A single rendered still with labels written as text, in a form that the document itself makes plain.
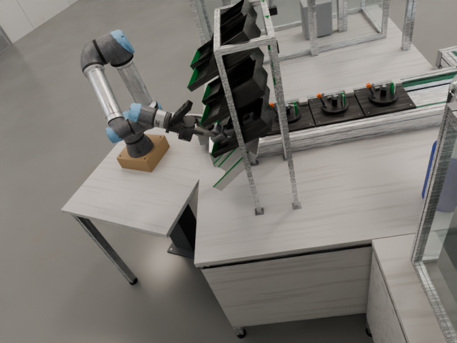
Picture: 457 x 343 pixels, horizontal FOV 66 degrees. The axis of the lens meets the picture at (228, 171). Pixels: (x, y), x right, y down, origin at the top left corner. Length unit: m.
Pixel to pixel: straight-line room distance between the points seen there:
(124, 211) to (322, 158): 1.05
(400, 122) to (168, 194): 1.21
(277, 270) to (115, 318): 1.37
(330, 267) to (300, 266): 0.13
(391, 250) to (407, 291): 0.17
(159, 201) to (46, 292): 1.50
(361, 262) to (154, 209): 1.00
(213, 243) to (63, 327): 1.54
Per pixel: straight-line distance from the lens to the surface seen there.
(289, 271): 1.65
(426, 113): 1.96
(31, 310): 3.09
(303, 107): 1.99
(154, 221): 1.78
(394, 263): 1.49
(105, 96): 1.66
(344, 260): 1.63
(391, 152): 1.87
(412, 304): 1.42
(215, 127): 1.44
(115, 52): 1.75
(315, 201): 1.65
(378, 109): 1.94
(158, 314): 2.54
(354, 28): 2.99
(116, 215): 1.92
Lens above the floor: 2.13
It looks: 43 degrees down
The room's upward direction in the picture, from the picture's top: 18 degrees counter-clockwise
